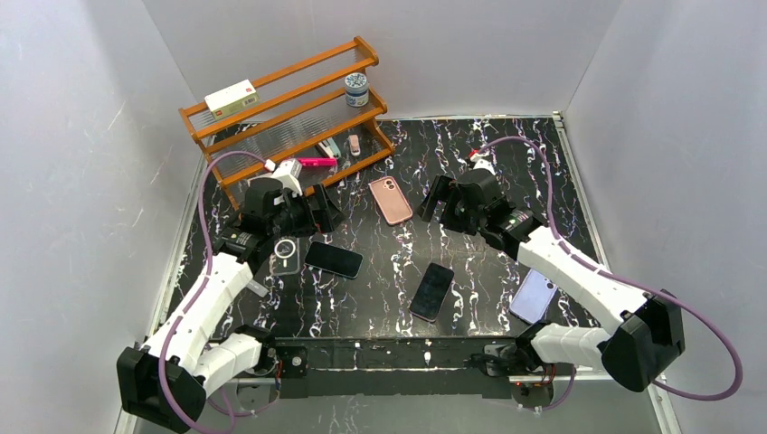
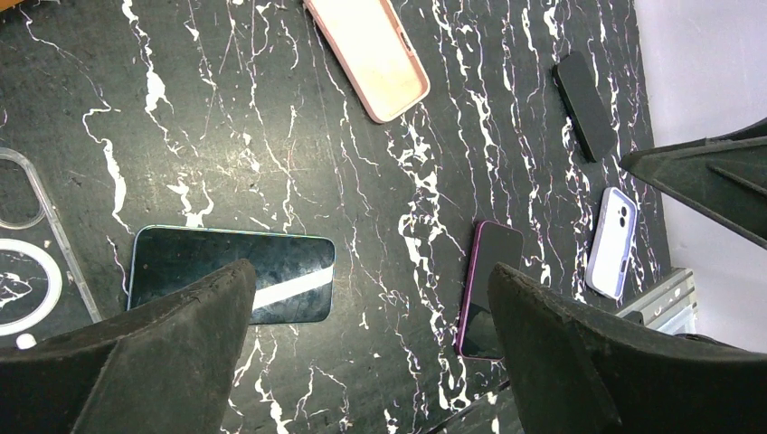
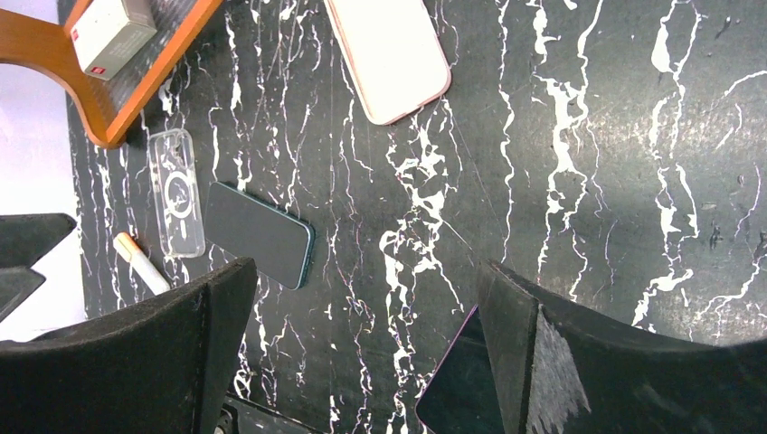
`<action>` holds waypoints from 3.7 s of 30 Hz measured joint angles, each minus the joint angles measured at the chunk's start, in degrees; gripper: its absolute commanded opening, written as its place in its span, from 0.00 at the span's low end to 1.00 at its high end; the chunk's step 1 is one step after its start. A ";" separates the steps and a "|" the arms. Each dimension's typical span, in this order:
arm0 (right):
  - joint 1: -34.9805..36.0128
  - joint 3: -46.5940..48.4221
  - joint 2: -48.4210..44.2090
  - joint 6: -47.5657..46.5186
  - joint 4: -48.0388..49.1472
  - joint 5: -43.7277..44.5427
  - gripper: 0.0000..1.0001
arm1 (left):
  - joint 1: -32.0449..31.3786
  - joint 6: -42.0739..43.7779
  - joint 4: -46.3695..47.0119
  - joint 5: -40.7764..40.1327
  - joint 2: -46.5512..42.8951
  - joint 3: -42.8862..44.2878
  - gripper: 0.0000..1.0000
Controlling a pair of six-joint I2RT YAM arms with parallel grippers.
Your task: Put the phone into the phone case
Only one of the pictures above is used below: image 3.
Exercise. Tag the clear magsafe phone case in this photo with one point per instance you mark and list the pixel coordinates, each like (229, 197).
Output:
(174, 185)

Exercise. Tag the white box red label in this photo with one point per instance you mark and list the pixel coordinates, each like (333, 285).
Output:
(109, 34)

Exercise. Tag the dark teal smartphone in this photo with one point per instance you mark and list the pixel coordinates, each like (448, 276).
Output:
(245, 226)

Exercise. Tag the dark purple-edged smartphone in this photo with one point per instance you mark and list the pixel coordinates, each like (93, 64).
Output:
(461, 397)

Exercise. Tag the white orange marker pen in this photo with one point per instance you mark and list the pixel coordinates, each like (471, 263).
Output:
(129, 251)

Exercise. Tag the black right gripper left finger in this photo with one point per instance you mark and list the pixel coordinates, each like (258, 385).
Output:
(162, 365)

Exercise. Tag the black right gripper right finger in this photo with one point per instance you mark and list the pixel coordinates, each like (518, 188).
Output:
(560, 367)

